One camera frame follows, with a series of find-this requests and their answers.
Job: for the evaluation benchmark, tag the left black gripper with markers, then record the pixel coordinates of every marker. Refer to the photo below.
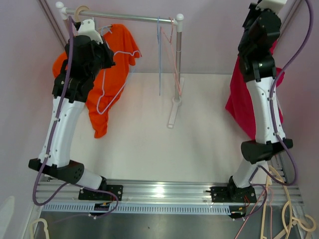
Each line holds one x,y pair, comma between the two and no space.
108,53

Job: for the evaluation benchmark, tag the lavender wire hanger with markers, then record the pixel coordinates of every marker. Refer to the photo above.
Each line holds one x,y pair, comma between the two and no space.
126,51

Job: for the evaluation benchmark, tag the orange t shirt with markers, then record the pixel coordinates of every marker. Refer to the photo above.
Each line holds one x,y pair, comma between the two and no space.
99,122

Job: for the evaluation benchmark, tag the blue wire hanger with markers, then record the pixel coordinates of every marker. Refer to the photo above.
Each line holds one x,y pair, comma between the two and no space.
159,52

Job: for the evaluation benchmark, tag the pink wire hanger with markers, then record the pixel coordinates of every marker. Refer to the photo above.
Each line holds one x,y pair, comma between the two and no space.
171,55

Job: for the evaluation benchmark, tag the crimson t shirt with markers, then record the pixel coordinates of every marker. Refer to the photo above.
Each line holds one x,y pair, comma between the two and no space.
239,103

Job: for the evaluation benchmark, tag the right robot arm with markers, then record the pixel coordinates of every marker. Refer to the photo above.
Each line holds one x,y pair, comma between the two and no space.
257,65

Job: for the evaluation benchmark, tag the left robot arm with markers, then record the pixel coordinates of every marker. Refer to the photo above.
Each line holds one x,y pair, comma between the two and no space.
85,56

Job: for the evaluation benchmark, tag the beige wooden hanger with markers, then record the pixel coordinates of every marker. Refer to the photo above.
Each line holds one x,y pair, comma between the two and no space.
79,13

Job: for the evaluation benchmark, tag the white metal clothes rack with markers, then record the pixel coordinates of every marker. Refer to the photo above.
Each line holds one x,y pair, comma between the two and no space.
178,27

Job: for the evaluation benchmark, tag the beige hangers pile right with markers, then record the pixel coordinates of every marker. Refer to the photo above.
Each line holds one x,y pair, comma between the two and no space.
289,220

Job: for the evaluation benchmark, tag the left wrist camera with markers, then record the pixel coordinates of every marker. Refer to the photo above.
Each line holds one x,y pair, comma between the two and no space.
86,33

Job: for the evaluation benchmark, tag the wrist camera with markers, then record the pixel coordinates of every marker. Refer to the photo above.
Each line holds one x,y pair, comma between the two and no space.
86,33
273,5

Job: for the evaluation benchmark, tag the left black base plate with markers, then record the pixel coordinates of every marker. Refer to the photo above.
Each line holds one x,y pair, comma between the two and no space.
89,195

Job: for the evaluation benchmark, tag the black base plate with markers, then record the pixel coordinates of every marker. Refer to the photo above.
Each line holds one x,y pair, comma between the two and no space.
223,194
89,195

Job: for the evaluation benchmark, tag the aluminium mounting rail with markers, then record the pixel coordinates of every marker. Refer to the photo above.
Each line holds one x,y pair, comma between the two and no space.
157,192

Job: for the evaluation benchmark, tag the white slotted cable duct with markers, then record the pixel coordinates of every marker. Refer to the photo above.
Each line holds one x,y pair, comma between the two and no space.
143,208

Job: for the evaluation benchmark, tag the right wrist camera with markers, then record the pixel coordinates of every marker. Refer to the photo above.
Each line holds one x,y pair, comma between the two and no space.
273,5

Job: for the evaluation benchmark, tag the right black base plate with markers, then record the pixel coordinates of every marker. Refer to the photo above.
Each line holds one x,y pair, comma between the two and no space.
223,194

